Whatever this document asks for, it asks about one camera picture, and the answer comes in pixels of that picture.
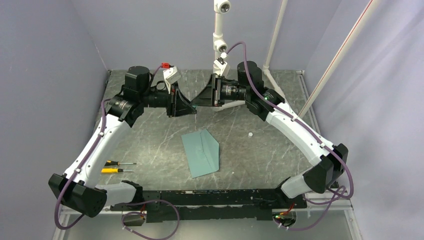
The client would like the aluminium frame rail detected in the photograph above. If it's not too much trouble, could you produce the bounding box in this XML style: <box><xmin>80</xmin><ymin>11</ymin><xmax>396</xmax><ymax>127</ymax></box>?
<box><xmin>59</xmin><ymin>190</ymin><xmax>353</xmax><ymax>229</ymax></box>

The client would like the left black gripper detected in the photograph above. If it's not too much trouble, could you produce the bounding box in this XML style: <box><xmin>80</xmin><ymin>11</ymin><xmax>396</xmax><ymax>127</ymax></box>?
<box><xmin>140</xmin><ymin>81</ymin><xmax>197</xmax><ymax>118</ymax></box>

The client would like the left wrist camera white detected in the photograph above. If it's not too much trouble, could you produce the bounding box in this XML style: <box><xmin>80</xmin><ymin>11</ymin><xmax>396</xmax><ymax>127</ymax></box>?
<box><xmin>161</xmin><ymin>62</ymin><xmax>182</xmax><ymax>94</ymax></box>

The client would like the teal paper envelope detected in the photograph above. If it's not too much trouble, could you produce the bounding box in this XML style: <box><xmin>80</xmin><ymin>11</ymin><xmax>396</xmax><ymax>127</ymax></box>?
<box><xmin>181</xmin><ymin>129</ymin><xmax>220</xmax><ymax>178</ymax></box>

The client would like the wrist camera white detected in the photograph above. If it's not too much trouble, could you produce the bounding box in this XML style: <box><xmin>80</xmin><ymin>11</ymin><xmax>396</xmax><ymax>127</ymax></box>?
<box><xmin>213</xmin><ymin>52</ymin><xmax>230</xmax><ymax>77</ymax></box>
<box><xmin>161</xmin><ymin>62</ymin><xmax>182</xmax><ymax>94</ymax></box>

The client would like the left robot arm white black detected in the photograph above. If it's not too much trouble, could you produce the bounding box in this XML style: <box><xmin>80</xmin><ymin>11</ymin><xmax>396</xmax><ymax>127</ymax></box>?
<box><xmin>48</xmin><ymin>65</ymin><xmax>196</xmax><ymax>218</ymax></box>

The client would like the yellow handled screwdriver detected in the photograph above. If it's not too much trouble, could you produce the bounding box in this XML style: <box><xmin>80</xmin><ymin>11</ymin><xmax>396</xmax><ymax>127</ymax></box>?
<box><xmin>101</xmin><ymin>168</ymin><xmax>134</xmax><ymax>174</ymax></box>

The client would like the white pvc pipe frame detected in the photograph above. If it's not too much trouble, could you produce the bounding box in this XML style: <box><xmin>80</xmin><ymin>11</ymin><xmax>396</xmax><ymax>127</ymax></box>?
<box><xmin>211</xmin><ymin>0</ymin><xmax>382</xmax><ymax>125</ymax></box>

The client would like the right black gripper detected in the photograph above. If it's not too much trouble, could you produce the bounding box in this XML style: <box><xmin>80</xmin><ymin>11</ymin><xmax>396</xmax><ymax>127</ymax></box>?
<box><xmin>190</xmin><ymin>73</ymin><xmax>250</xmax><ymax>108</ymax></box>

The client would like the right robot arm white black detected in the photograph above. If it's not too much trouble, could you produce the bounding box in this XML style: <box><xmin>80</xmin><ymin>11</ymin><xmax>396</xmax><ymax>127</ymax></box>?
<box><xmin>191</xmin><ymin>61</ymin><xmax>349</xmax><ymax>208</ymax></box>

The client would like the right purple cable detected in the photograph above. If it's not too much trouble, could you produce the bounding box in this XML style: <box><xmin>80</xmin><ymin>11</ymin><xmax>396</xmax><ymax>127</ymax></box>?
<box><xmin>225</xmin><ymin>41</ymin><xmax>355</xmax><ymax>232</ymax></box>

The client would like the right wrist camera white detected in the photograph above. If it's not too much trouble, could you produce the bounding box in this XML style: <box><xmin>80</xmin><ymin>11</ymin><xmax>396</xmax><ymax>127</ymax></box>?
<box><xmin>213</xmin><ymin>52</ymin><xmax>230</xmax><ymax>77</ymax></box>

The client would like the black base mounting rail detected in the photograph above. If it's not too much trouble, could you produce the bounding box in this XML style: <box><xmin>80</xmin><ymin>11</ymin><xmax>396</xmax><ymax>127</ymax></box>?
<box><xmin>109</xmin><ymin>188</ymin><xmax>307</xmax><ymax>223</ymax></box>

